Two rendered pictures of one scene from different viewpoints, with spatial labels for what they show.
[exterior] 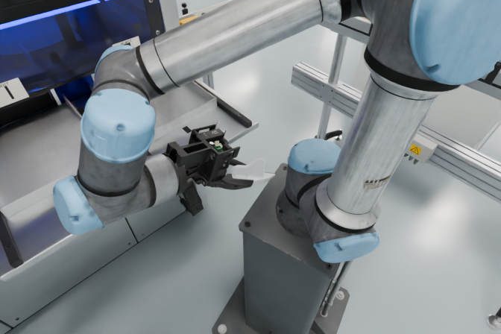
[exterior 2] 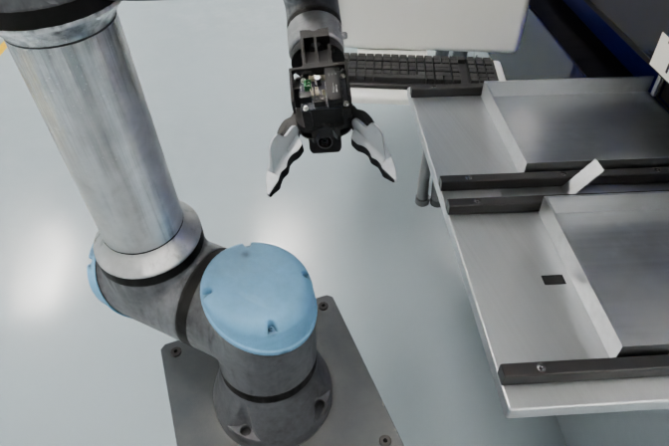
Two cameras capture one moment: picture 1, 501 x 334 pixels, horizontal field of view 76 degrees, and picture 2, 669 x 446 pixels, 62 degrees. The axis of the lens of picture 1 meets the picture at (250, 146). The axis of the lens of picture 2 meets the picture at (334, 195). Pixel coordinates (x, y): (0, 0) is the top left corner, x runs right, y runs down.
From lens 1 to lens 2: 0.86 m
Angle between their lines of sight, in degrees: 82
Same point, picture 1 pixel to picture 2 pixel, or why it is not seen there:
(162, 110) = (638, 269)
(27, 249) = (426, 102)
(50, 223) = (449, 116)
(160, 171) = (300, 22)
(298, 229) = not seen: hidden behind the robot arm
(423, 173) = not seen: outside the picture
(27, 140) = (621, 122)
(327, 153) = (237, 287)
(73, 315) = not seen: hidden behind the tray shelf
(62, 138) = (609, 148)
